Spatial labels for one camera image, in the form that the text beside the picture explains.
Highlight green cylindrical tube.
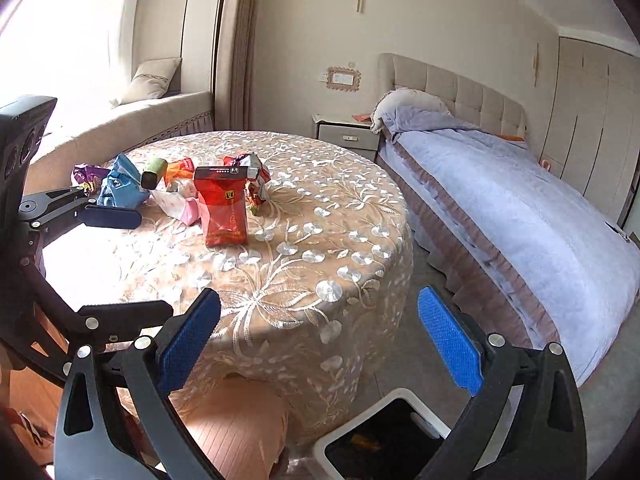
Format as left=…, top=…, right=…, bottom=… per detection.
left=140, top=158, right=168, bottom=191

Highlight white bedside nightstand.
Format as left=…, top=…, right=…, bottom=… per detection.
left=312, top=114, right=380, bottom=162

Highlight peach upholstered stool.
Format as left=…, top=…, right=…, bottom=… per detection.
left=182, top=376, right=288, bottom=480

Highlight framed wall switch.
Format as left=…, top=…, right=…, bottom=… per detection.
left=326, top=66, right=361, bottom=92

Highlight orange label plastic bottle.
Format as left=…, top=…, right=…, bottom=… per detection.
left=164, top=157, right=195, bottom=188

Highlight red transparent gift bag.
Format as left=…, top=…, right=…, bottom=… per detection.
left=193, top=166, right=247, bottom=247

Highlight purple snack wrapper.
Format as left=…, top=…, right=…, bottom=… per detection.
left=70, top=164, right=110, bottom=195

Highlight blue crumpled plastic bag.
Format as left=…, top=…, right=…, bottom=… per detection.
left=96, top=154, right=150, bottom=209

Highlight grey bed pillow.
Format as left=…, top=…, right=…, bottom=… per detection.
left=370, top=88, right=451, bottom=132

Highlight white trash bin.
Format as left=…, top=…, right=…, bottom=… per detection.
left=310, top=388, right=450, bottom=479

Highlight bed with blue duvet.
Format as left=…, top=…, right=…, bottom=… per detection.
left=372, top=105, right=639, bottom=385

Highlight beige throw pillow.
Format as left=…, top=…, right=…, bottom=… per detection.
left=117, top=58, right=181, bottom=105

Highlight beige tufted headboard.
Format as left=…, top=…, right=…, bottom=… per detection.
left=378, top=53, right=528, bottom=138

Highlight beige wardrobe doors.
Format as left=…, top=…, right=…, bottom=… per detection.
left=541, top=37, right=639, bottom=226

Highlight red snack bag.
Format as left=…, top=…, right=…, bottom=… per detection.
left=222, top=153, right=271, bottom=216

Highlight orange item on nightstand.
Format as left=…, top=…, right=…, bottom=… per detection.
left=352, top=114, right=371, bottom=124

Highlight floral embroidered round tablecloth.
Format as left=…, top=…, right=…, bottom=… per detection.
left=43, top=131, right=413, bottom=442

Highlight pink crumpled wrapper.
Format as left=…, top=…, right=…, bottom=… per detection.
left=151, top=178, right=202, bottom=226

